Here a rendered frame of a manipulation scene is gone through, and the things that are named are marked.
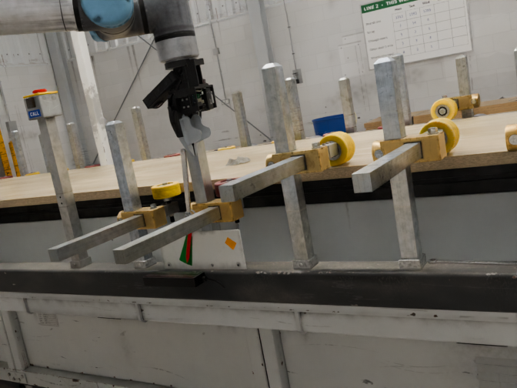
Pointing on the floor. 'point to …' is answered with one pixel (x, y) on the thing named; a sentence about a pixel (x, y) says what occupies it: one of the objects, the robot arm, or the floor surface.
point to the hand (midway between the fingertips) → (190, 151)
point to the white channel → (91, 97)
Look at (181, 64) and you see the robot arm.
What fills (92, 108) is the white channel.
